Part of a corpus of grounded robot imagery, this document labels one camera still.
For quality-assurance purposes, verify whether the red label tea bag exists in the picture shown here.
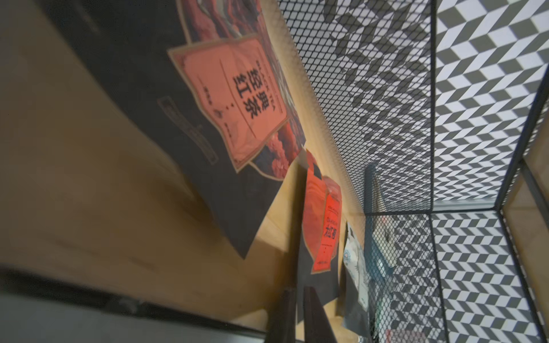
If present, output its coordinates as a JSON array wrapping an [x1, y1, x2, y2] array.
[[39, 1, 306, 257]]

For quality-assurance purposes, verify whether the bright red tea bag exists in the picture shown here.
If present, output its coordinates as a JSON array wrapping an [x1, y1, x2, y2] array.
[[297, 151, 343, 322]]

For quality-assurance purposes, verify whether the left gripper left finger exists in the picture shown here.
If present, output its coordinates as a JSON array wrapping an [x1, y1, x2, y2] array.
[[264, 288, 297, 343]]

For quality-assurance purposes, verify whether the grey label tea bag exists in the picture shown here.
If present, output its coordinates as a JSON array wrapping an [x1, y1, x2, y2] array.
[[343, 224, 372, 342]]

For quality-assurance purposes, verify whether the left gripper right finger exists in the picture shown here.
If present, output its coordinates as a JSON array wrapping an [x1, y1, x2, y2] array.
[[303, 287, 337, 343]]

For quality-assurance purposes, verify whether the black wire wooden shelf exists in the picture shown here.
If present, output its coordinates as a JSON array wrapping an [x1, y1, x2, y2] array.
[[1, 1, 543, 342]]

